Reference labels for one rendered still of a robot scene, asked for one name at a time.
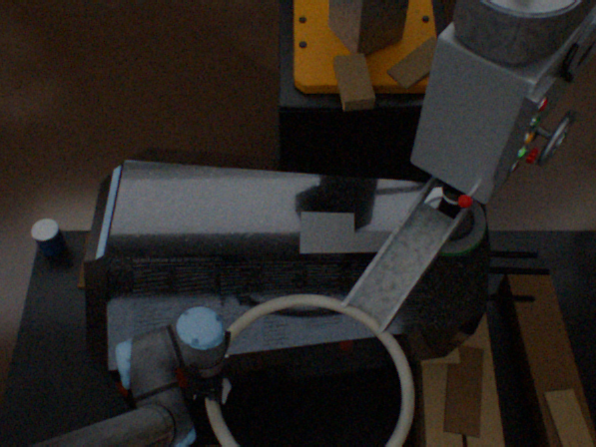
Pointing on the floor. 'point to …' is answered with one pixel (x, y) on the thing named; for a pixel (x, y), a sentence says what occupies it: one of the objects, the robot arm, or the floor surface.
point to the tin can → (49, 237)
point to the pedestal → (389, 151)
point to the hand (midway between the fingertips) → (214, 385)
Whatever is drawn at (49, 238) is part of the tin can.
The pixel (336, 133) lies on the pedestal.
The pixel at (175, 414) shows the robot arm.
